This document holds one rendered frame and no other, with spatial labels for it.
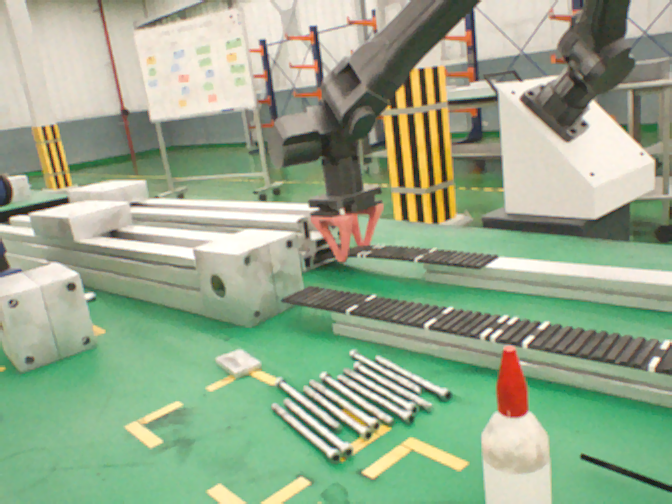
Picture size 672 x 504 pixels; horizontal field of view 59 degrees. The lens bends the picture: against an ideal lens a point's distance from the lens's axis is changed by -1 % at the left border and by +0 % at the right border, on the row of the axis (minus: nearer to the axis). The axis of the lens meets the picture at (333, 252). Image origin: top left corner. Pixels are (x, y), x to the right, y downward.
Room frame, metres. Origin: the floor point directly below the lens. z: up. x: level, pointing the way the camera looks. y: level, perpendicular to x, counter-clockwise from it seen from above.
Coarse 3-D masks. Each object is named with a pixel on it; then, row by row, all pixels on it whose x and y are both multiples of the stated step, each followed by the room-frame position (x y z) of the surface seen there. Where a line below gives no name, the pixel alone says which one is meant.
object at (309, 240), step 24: (144, 216) 1.17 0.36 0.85; (168, 216) 1.12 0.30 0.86; (192, 216) 1.06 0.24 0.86; (216, 216) 1.02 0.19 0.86; (240, 216) 0.98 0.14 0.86; (264, 216) 0.94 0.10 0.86; (288, 216) 0.92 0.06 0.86; (312, 240) 0.91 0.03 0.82; (336, 240) 0.95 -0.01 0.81; (312, 264) 0.90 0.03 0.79
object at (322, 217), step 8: (320, 208) 0.87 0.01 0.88; (328, 208) 0.87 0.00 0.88; (312, 216) 0.86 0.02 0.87; (320, 216) 0.85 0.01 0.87; (328, 216) 0.84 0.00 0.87; (336, 216) 0.83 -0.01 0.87; (344, 216) 0.83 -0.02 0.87; (352, 216) 0.83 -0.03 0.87; (320, 224) 0.85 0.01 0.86; (328, 224) 0.85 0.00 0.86; (336, 224) 0.83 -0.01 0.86; (344, 224) 0.82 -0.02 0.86; (320, 232) 0.86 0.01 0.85; (328, 232) 0.86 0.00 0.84; (344, 232) 0.83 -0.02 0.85; (328, 240) 0.86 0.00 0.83; (344, 240) 0.84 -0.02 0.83; (336, 248) 0.86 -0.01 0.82; (344, 248) 0.84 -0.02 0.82; (336, 256) 0.86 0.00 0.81; (344, 256) 0.85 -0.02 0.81
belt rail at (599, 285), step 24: (432, 264) 0.76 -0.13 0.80; (504, 264) 0.70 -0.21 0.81; (528, 264) 0.69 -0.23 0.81; (552, 264) 0.68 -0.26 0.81; (576, 264) 0.67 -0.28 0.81; (504, 288) 0.69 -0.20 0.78; (528, 288) 0.67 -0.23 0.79; (552, 288) 0.65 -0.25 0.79; (576, 288) 0.64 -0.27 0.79; (600, 288) 0.62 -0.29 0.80; (624, 288) 0.60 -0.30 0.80; (648, 288) 0.58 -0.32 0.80
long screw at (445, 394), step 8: (376, 360) 0.54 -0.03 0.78; (384, 360) 0.53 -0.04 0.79; (392, 368) 0.52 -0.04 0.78; (400, 368) 0.51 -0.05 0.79; (408, 376) 0.50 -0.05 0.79; (416, 376) 0.49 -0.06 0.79; (424, 384) 0.48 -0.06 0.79; (432, 384) 0.47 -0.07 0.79; (440, 392) 0.45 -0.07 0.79; (448, 392) 0.45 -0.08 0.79; (448, 400) 0.45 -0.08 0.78
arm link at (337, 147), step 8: (328, 136) 0.85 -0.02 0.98; (336, 136) 0.85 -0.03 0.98; (328, 144) 0.85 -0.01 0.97; (336, 144) 0.85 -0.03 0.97; (344, 144) 0.85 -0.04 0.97; (352, 144) 0.85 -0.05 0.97; (328, 152) 0.85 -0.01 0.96; (336, 152) 0.85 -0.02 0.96; (344, 152) 0.85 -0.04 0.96; (352, 152) 0.85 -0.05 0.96; (336, 160) 0.86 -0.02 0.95
